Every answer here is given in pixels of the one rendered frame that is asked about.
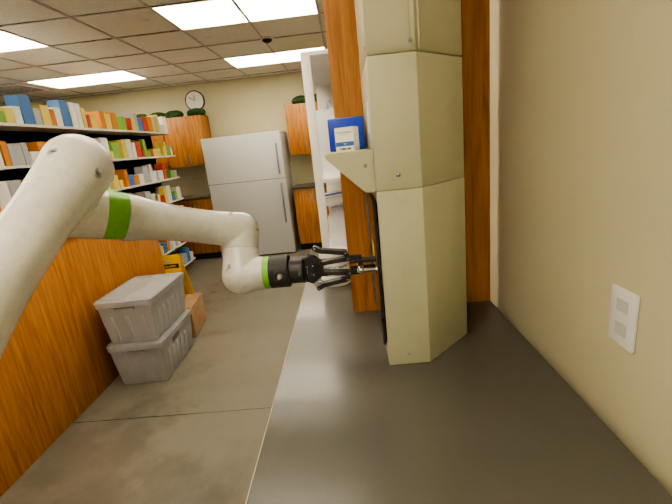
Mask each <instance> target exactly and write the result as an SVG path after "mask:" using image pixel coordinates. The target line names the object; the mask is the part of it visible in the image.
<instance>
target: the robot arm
mask: <svg viewBox="0 0 672 504"><path fill-rule="evenodd" d="M114 175H115V166H114V162H113V159H112V157H111V155H110V154H109V152H108V151H107V149H106V148H105V147H104V146H103V145H101V144H100V143H99V142H97V141H96V140H94V139H92V138H90V137H87V136H84V135H80V134H64V135H60V136H57V137H54V138H53V139H51V140H49V141H48V142H47V143H46V144H45V145H44V146H43V147H42V149H41V150H40V152H39V154H38V156H37V158H36V160H35V162H34V163H33V165H32V167H31V169H30V170H29V172H28V174H27V175H26V177H25V178H24V180H23V182H22V183H21V185H20V186H19V188H18V189H17V191H16V192H15V194H14V195H13V197H12V198H11V199H10V201H9V202H8V204H7V205H6V206H5V208H4V209H3V211H2V212H1V213H0V359H1V357H2V355H3V352H4V350H5V348H6V346H7V344H8V342H9V339H10V337H11V335H12V333H13V331H14V329H15V327H16V325H17V323H18V321H19V319H20V317H21V315H22V313H23V311H24V309H25V307H26V306H27V304H28V302H29V300H30V298H31V296H32V295H33V293H34V291H35V289H36V288H37V286H38V284H39V282H40V281H41V279H42V277H43V276H44V274H45V272H46V271H47V269H48V267H49V266H50V264H51V263H52V261H53V259H54V258H55V256H56V255H57V253H58V252H59V250H60V249H61V247H62V246H63V245H64V243H65V242H66V240H67V239H68V237H69V238H85V239H108V240H121V241H143V240H162V241H184V242H195V243H203V244H211V245H212V244H214V245H220V246H222V247H223V264H222V281H223V283H224V285H225V287H226V288H227V289H228V290H230V291H231V292H233V293H236V294H247V293H250V292H253V291H257V290H262V289H271V288H282V287H291V286H292V283H304V282H310V283H314V284H315V286H316V287H317V290H318V291H320V290H322V289H323V288H325V287H328V286H332V285H336V284H340V283H344V282H349V281H350V277H351V275H354V274H359V273H357V268H358V266H351V268H349V269H324V267H323V266H326V265H329V264H335V263H341V262H347V261H349V262H350V264H353V263H364V262H374V261H375V257H374V256H368V257H362V255H361V254H356V255H350V254H349V253H348V251H347V249H338V248H321V247H319V246H316V245H313V247H312V251H311V253H310V254H308V255H306V256H297V257H291V258H290V256H289V255H288V254H286V255H276V256H265V257H260V256H259V226H258V223H257V221H256V220H255V219H254V218H253V217H252V216H251V215H249V214H247V213H244V212H223V211H213V210H204V209H197V208H190V207H184V206H179V205H174V204H169V203H164V202H160V201H156V200H152V199H148V198H144V197H141V196H137V195H134V194H130V193H127V192H126V193H122V192H117V191H113V190H108V188H109V187H110V186H111V184H112V182H113V179H114ZM318 253H320V254H332V255H344V256H338V257H332V258H324V259H320V258H318V257H317V256H315V254H318ZM344 275H345V276H344ZM322 276H341V277H337V278H333V279H329V280H325V281H323V282H322V281H318V280H319V279H320V278H321V277H322Z"/></svg>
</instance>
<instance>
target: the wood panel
mask: <svg viewBox="0 0 672 504"><path fill-rule="evenodd" d="M323 7H324V17H325V27H326V38H327V48H328V58H329V68H330V78H331V88H332V98H333V108H334V119H336V118H345V117H354V116H363V104H362V91H361V77H360V71H359V68H360V65H359V48H358V40H357V28H356V16H355V3H354V0H323ZM461 36H462V55H461V56H460V57H462V86H463V140H464V189H465V242H466V296H467V303H468V302H479V301H490V0H461ZM363 124H364V116H363ZM340 179H341V189H342V200H343V210H344V220H345V230H346V240H347V250H348V253H349V254H350V255H356V254H361V255H362V257H368V256H370V248H369V237H368V225H367V212H366V201H365V192H364V191H363V190H362V189H361V188H359V187H358V186H357V185H356V184H355V183H353V182H352V181H351V180H350V179H349V178H347V177H346V176H345V175H344V174H343V173H341V172H340ZM350 281H351V291H352V301H353V311H354V312H364V311H375V310H377V309H376V304H375V303H374V296H373V284H372V272H364V273H362V274H354V275H351V277H350Z"/></svg>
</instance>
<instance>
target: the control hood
mask: <svg viewBox="0 0 672 504"><path fill-rule="evenodd" d="M325 158H326V160H327V161H328V162H329V163H331V164H332V165H333V166H334V167H335V168H337V169H338V170H339V171H340V172H341V173H343V174H344V175H345V176H346V177H347V178H349V179H350V180H351V181H352V182H353V183H355V184H356V185H357V186H358V187H359V188H361V189H362V190H363V191H364V192H367V193H371V192H375V191H376V180H375V167H374V154H373V151H372V149H367V148H365V149H360V150H356V151H347V152H329V153H327V154H326V155H325Z"/></svg>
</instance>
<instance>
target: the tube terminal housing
mask: <svg viewBox="0 0 672 504"><path fill-rule="evenodd" d="M361 91H362V104H363V116H364V128H365V141H366V148H367V149H372V151H373V154H374V167H375V180H376V191H375V192H372V194H373V196H374V198H375V200H376V202H377V210H378V224H379V237H380V250H381V261H382V274H383V289H384V302H385V315H386V328H387V344H386V350H387V354H388V359H389V364H390V365H396V364H408V363H421V362H431V361H432V360H433V359H435V358H436V357H437V356H438V355H440V354H441V353H442V352H444V351H445V350H446V349H448V348H449V347H450V346H452V345H453V344H454V343H455V342H457V341H458V340H459V339H461V338H462V337H463V336H465V335H466V334H467V296H466V242H465V189H464V140H463V86H462V57H458V56H450V55H442V54H434V53H427V52H419V51H412V52H403V53H394V54H386V55H377V56H369V57H366V61H365V65H364V69H363V72H362V76H361ZM366 102H368V115H369V128H370V135H369V134H368V122H367V109H366Z"/></svg>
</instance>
